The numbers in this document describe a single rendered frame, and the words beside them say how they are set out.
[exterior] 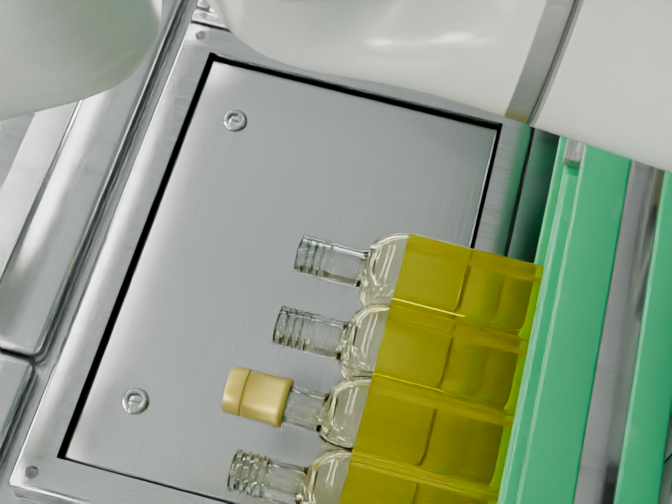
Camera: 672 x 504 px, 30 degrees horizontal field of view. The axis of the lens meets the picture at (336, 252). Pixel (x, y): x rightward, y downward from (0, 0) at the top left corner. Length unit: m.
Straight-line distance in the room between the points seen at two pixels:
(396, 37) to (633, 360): 0.35
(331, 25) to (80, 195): 0.65
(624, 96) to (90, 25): 0.20
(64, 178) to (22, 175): 0.05
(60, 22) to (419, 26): 0.14
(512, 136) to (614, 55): 0.69
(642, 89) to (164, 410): 0.63
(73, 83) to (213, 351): 0.58
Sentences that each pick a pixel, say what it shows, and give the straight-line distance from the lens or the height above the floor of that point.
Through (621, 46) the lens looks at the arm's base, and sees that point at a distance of 0.47.
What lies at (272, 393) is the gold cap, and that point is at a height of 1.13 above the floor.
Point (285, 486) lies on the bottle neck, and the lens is 0.85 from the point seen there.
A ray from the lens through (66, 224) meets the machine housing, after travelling 1.11.
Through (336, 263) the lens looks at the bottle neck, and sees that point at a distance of 0.92.
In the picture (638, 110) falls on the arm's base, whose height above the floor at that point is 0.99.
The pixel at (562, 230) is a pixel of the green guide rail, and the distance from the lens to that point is 0.90.
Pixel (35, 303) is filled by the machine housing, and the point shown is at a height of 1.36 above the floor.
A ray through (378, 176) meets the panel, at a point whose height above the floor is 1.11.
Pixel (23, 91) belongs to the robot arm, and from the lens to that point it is 0.49.
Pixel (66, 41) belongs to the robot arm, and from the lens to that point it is 0.45.
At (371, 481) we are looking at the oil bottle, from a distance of 0.84.
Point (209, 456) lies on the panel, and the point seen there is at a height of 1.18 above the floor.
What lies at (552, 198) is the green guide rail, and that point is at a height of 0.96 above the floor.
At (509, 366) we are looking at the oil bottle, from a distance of 0.89.
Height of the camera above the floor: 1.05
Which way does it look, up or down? 4 degrees up
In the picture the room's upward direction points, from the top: 76 degrees counter-clockwise
